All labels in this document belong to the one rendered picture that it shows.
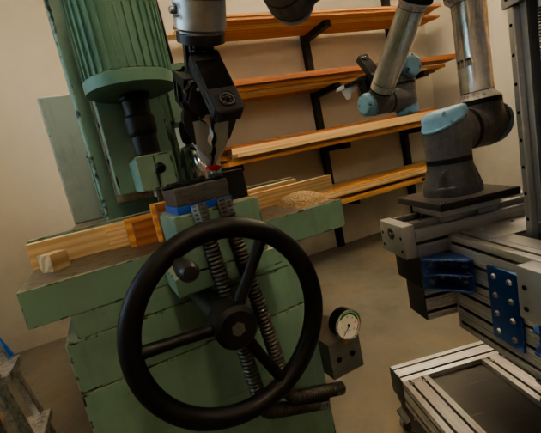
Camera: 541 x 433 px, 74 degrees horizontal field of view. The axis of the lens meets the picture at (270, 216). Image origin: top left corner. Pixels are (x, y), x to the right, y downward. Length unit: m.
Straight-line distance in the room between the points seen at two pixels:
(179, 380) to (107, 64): 0.58
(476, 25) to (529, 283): 0.73
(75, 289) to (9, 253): 2.55
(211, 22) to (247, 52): 2.89
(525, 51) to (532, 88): 0.08
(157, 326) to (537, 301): 0.61
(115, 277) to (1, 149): 2.58
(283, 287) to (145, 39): 0.54
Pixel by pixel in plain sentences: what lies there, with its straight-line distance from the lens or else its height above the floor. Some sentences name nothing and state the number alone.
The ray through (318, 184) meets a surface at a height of 0.92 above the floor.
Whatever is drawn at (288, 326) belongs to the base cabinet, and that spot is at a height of 0.68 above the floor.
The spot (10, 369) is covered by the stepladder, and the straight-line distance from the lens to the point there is 1.56.
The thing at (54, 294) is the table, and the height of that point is 0.88.
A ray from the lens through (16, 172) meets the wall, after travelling 3.14.
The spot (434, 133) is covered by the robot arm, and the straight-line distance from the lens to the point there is 1.06.
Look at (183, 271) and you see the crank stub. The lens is 0.41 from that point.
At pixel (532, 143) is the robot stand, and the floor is 0.93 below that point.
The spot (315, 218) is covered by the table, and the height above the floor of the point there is 0.87.
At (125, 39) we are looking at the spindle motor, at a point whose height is 1.27.
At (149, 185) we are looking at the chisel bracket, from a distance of 0.75.
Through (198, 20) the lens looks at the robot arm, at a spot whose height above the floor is 1.22.
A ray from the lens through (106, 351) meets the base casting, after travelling 0.68.
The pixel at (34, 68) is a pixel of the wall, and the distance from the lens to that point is 3.22.
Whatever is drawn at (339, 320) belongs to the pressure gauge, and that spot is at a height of 0.68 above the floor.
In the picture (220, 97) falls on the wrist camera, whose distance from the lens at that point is 0.53.
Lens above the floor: 1.02
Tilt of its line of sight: 9 degrees down
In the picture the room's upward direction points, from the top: 12 degrees counter-clockwise
